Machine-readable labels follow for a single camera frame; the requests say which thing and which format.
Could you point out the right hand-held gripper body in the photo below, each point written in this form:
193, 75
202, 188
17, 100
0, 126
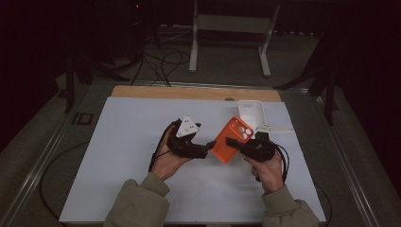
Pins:
258, 149

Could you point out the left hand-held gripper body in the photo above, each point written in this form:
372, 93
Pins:
186, 148

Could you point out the orange phone case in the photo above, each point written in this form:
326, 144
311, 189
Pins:
225, 143

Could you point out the long white plastic bin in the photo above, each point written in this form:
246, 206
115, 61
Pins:
252, 112

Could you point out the person's left hand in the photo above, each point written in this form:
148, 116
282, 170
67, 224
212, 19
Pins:
165, 164

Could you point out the person's right hand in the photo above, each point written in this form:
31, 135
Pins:
269, 175

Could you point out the white table mat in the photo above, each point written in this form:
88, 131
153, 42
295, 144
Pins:
126, 126

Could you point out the black tripod stand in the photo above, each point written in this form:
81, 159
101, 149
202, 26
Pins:
70, 82
329, 94

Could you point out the white metal stand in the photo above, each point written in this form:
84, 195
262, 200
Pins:
233, 23

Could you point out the dark equipment with red light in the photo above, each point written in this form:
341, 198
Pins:
138, 28

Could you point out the metal floor rail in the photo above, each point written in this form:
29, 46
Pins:
41, 160
346, 157

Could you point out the black floor bracket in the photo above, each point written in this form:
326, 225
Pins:
75, 118

